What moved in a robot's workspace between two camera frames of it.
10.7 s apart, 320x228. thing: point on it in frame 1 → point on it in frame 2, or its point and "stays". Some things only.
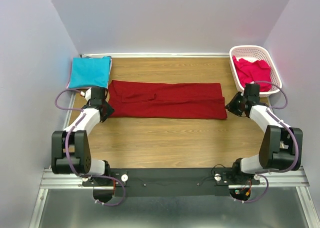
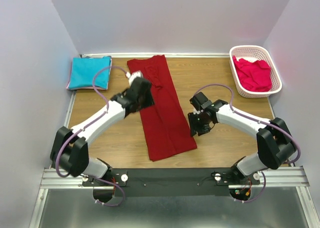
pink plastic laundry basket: (250, 64) stays
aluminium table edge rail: (155, 55) stays
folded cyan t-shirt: (93, 71) stays
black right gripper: (230, 106) → (194, 127)
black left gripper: (110, 111) → (149, 102)
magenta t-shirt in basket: (258, 71) stays
